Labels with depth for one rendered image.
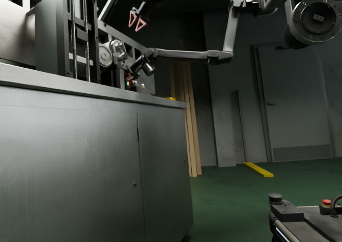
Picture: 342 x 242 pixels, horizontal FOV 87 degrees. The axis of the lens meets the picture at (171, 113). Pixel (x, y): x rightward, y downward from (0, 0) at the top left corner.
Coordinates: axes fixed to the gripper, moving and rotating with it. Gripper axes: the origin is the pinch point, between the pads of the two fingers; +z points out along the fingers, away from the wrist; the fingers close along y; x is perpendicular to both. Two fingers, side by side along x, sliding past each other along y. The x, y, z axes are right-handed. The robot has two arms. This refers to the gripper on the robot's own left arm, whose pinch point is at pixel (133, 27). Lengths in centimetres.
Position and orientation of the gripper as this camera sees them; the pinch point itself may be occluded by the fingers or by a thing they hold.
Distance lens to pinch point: 119.9
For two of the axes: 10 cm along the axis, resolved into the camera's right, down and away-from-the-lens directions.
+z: -6.1, 7.3, 3.2
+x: -6.3, -6.9, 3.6
